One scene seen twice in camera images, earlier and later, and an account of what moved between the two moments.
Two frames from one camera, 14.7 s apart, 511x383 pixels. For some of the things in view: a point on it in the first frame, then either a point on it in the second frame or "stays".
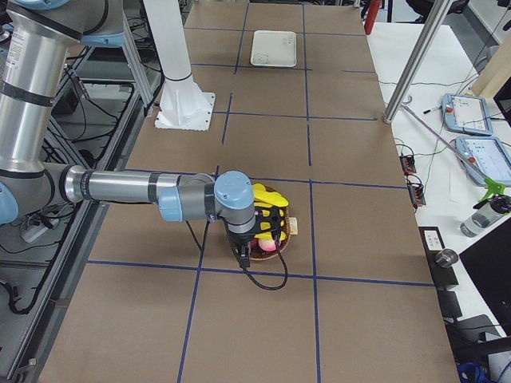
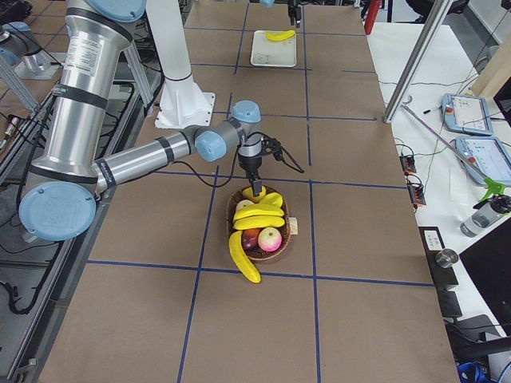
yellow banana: [275, 199] -> [279, 37]
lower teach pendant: [489, 155] stays
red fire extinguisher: [374, 6] stays
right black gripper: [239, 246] -> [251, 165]
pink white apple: [267, 244] stays
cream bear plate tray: [274, 49] stays
